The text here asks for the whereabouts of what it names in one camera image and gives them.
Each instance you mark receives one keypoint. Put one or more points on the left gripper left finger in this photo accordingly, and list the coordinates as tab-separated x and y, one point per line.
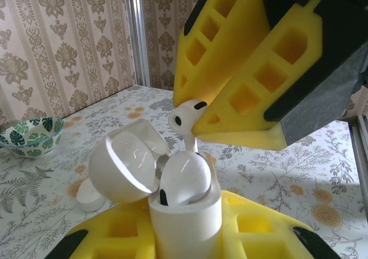
115	236

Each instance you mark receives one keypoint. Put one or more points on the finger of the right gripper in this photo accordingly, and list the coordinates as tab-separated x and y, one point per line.
302	104
230	61

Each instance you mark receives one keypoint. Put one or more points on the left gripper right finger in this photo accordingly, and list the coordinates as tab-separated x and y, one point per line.
258	236

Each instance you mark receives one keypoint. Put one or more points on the white oval earbud case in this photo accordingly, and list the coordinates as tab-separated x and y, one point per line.
89	201

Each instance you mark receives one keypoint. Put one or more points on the white stemmed earbud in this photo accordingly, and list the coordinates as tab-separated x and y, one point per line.
187	178
184	112

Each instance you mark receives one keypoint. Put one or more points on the white rectangular earbud case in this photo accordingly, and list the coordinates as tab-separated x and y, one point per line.
184	221

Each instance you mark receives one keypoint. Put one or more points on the floral patterned table cover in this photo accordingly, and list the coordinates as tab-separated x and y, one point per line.
287	170

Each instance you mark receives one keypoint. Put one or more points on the green leaf patterned bowl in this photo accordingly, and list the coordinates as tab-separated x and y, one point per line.
28	138

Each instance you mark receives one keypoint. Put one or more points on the aluminium table side rail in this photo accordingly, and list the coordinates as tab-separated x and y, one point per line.
360	144

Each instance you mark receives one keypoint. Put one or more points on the aluminium frame post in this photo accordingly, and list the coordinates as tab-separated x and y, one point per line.
138	35

